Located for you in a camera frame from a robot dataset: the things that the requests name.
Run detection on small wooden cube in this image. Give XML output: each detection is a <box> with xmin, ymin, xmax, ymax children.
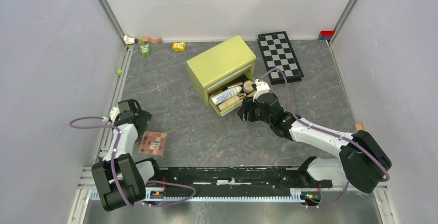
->
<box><xmin>355</xmin><ymin>123</ymin><xmax>363</xmax><ymax>131</ymax></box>

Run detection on wooden arch blocks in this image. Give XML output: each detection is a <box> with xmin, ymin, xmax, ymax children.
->
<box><xmin>123</xmin><ymin>35</ymin><xmax>163</xmax><ymax>45</ymax></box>

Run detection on red black lip pencil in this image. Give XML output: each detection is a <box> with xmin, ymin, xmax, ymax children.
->
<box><xmin>209</xmin><ymin>85</ymin><xmax>229</xmax><ymax>96</ymax></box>

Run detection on small round cream jar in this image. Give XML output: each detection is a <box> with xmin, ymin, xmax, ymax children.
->
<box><xmin>242</xmin><ymin>80</ymin><xmax>255</xmax><ymax>93</ymax></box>

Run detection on white lotion tube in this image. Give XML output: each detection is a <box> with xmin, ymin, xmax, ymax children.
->
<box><xmin>210</xmin><ymin>86</ymin><xmax>242</xmax><ymax>105</ymax></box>

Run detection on black white chessboard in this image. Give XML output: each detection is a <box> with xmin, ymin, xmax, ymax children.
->
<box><xmin>257</xmin><ymin>31</ymin><xmax>304</xmax><ymax>85</ymax></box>

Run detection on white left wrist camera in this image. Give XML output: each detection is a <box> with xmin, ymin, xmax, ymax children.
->
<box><xmin>102</xmin><ymin>106</ymin><xmax>120</xmax><ymax>122</ymax></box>

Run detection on green owl toy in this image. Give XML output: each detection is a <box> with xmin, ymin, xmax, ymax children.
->
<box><xmin>140</xmin><ymin>44</ymin><xmax>151</xmax><ymax>56</ymax></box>

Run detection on green drawer cabinet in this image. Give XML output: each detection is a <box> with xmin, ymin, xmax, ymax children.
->
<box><xmin>186</xmin><ymin>35</ymin><xmax>256</xmax><ymax>117</ymax></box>

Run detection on eyeshadow palette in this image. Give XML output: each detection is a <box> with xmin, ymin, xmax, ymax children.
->
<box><xmin>138</xmin><ymin>131</ymin><xmax>167</xmax><ymax>156</ymax></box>

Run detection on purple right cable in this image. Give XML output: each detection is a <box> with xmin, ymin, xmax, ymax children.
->
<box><xmin>258</xmin><ymin>67</ymin><xmax>391</xmax><ymax>210</ymax></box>

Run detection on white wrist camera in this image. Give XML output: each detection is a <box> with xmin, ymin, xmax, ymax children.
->
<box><xmin>102</xmin><ymin>106</ymin><xmax>120</xmax><ymax>122</ymax></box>
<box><xmin>253</xmin><ymin>79</ymin><xmax>271</xmax><ymax>101</ymax></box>

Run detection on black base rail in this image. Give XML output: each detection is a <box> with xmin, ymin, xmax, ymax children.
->
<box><xmin>155</xmin><ymin>166</ymin><xmax>333</xmax><ymax>198</ymax></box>

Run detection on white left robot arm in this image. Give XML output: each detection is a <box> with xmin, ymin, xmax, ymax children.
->
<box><xmin>91</xmin><ymin>99</ymin><xmax>162</xmax><ymax>212</ymax></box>

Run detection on yellow owl toy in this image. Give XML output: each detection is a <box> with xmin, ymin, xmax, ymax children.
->
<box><xmin>172</xmin><ymin>42</ymin><xmax>186</xmax><ymax>51</ymax></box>

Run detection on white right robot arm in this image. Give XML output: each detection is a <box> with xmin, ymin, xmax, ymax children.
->
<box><xmin>237</xmin><ymin>93</ymin><xmax>392</xmax><ymax>193</ymax></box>

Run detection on red blue blocks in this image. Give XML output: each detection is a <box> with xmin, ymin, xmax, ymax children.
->
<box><xmin>318</xmin><ymin>30</ymin><xmax>334</xmax><ymax>41</ymax></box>

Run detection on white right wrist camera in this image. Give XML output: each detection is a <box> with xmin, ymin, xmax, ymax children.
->
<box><xmin>253</xmin><ymin>79</ymin><xmax>271</xmax><ymax>101</ymax></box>

